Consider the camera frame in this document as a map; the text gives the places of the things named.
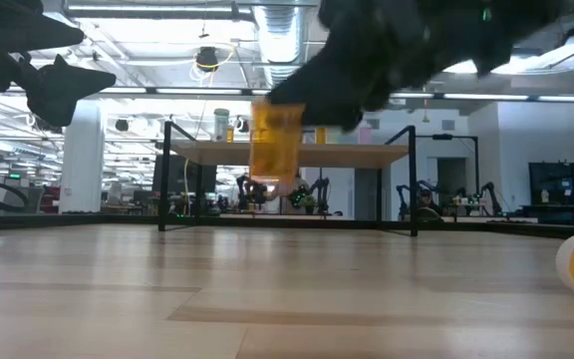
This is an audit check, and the wooden shelf black metal frame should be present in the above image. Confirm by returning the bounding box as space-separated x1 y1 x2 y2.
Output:
156 121 420 238

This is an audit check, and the white building column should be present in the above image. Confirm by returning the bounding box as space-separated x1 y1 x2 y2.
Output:
59 99 108 214

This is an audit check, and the black background station frame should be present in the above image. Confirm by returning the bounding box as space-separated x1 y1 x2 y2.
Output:
414 133 480 210

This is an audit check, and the person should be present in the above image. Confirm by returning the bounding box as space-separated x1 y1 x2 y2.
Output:
416 187 440 220
266 172 316 215

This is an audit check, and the silver ventilation duct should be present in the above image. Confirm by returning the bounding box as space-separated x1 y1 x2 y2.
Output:
252 0 321 96

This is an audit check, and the linear ceiling light strip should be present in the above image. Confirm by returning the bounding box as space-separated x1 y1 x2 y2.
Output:
0 84 574 104

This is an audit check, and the green medicine bottle white cap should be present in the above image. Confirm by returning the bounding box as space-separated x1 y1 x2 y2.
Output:
213 108 231 144

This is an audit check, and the black aluminium table frame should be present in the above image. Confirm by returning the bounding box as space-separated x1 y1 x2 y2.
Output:
0 211 574 239

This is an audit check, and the small background potted plant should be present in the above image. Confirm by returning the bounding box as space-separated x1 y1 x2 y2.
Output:
301 192 319 215

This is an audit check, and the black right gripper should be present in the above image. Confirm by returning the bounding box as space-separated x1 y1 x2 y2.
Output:
266 0 562 133

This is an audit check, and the black ceiling device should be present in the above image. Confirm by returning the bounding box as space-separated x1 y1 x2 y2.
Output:
194 45 221 74

